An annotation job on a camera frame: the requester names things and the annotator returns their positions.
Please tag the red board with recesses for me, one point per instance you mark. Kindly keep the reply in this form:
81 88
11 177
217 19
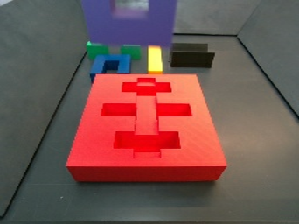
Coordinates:
146 131

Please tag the purple U-shaped block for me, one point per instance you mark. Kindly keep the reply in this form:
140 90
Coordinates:
122 26

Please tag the yellow long bar block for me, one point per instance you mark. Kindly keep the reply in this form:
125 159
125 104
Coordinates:
156 60

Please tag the blue U-shaped block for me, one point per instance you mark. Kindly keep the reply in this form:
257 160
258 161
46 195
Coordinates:
117 62

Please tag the green stepped arch block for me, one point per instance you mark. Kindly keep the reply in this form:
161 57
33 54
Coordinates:
97 49

